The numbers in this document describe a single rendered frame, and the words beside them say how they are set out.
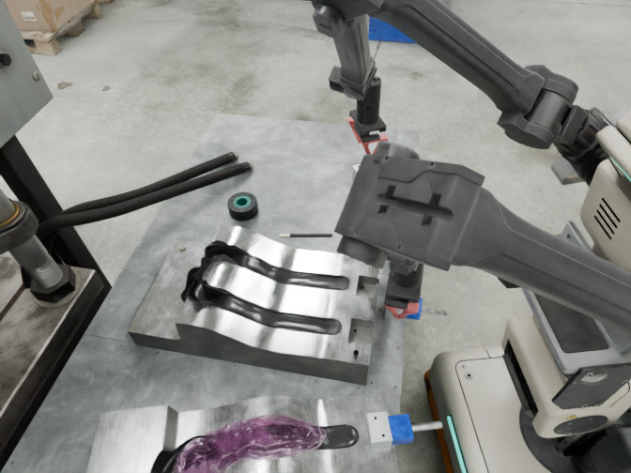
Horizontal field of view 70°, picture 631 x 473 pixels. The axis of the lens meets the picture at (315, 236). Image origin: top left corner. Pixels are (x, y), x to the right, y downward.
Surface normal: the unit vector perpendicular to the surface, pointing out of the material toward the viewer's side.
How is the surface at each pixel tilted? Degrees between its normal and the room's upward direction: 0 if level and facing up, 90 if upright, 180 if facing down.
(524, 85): 62
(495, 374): 0
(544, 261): 50
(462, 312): 1
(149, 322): 0
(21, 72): 90
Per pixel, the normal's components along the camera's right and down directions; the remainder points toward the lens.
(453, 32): 0.37, 0.26
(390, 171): -0.71, -0.29
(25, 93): 0.98, 0.12
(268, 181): -0.03, -0.66
